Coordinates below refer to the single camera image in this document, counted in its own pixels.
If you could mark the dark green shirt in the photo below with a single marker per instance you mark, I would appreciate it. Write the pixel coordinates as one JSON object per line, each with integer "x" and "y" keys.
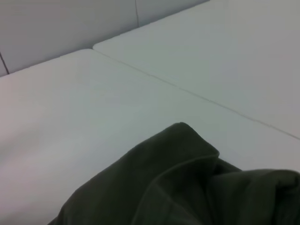
{"x": 187, "y": 187}

